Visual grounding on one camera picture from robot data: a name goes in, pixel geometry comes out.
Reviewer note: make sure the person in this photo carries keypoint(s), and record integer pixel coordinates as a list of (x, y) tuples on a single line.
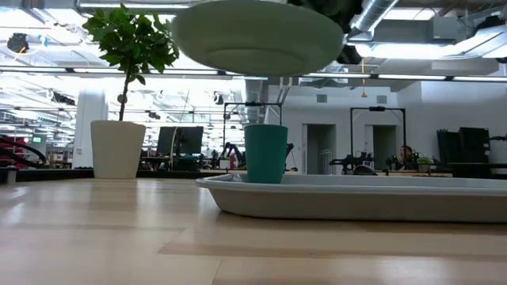
[(406, 156)]

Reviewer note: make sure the grey plastic tray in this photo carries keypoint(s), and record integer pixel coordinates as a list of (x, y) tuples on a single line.
[(356, 198)]

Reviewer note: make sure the grey door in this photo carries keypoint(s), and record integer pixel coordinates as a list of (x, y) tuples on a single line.
[(320, 148), (384, 140)]

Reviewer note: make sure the black equipment cabinet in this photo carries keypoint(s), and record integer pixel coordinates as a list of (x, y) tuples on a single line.
[(467, 144)]

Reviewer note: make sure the black gantry frame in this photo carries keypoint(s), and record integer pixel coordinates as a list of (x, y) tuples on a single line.
[(253, 104), (378, 108)]

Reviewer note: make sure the small green potted plant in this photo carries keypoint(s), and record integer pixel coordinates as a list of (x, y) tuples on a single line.
[(424, 163)]

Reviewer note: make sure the long hanging light strip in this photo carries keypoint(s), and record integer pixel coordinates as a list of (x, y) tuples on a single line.
[(412, 77)]

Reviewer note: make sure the green leafy indoor tree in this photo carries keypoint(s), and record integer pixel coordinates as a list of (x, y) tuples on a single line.
[(134, 39)]

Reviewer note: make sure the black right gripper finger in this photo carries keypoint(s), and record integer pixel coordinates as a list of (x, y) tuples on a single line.
[(350, 55)]

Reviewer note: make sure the black computer monitor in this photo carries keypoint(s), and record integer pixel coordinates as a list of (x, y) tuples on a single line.
[(166, 140), (191, 140)]

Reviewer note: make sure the black ceiling camera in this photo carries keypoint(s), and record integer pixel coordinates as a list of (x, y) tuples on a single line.
[(17, 42)]

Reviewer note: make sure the wall air vent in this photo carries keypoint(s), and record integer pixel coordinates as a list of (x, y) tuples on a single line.
[(381, 99), (322, 98)]

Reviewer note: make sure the white plant pot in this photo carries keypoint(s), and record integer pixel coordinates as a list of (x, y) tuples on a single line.
[(118, 148)]

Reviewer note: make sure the teal plastic cup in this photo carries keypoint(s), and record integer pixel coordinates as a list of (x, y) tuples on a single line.
[(265, 154)]

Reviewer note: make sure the grey chair back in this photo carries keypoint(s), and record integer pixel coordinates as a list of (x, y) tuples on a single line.
[(364, 171)]

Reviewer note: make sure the silver ribbed ventilation duct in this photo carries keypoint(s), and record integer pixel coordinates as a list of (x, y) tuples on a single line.
[(253, 95)]

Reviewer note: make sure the silver smooth ventilation duct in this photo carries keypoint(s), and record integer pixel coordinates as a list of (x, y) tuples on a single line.
[(374, 14)]

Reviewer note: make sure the small grey block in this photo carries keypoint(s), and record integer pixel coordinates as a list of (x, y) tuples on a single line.
[(8, 175)]

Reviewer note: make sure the light green plate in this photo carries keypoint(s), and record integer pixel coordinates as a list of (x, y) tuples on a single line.
[(257, 39)]

